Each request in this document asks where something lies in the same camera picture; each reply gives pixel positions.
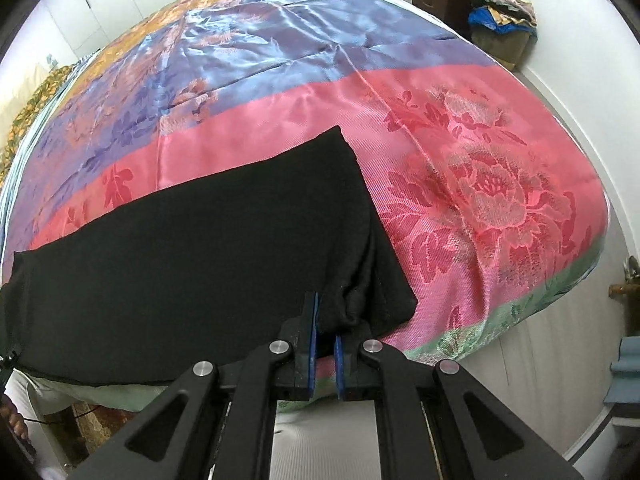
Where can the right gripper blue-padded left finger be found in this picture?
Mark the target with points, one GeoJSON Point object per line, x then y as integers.
{"type": "Point", "coordinates": [215, 412]}

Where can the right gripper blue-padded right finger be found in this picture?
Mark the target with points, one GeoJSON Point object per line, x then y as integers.
{"type": "Point", "coordinates": [439, 422]}

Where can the black pants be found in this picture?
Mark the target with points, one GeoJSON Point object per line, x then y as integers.
{"type": "Point", "coordinates": [207, 270]}

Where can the person's left hand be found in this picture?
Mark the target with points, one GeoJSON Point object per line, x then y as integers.
{"type": "Point", "coordinates": [13, 418]}

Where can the patterned floor rug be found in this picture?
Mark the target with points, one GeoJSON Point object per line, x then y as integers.
{"type": "Point", "coordinates": [97, 424]}

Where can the colourful satin bedspread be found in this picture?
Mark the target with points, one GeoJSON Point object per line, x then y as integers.
{"type": "Point", "coordinates": [493, 209]}

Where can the yellow orange floral blanket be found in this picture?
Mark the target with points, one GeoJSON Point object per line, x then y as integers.
{"type": "Point", "coordinates": [20, 112]}

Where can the laundry basket with clothes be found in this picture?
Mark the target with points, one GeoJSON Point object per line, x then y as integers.
{"type": "Point", "coordinates": [503, 29]}

